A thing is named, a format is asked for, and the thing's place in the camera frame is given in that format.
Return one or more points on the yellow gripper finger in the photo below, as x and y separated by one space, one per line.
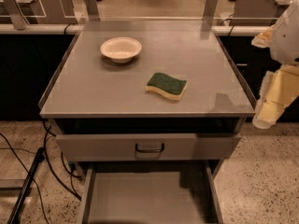
264 39
279 89

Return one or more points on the green and yellow sponge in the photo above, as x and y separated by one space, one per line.
169 87

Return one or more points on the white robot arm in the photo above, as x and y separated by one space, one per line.
285 40

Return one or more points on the grey metal drawer cabinet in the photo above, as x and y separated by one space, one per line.
88 85

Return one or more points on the grey top drawer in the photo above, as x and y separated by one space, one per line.
114 140

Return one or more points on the open grey middle drawer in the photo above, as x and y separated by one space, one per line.
149 192

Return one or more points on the white paper bowl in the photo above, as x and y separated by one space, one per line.
121 49

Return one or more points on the black floor bar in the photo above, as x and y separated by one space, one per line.
25 186

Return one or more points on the right metal post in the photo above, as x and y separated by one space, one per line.
209 11

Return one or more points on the black drawer handle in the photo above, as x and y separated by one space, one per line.
149 149

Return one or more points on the centre-left metal post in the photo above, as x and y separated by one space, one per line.
92 10

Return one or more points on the left metal post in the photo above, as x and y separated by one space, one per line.
17 19

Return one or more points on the white horizontal rail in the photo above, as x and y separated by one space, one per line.
60 29

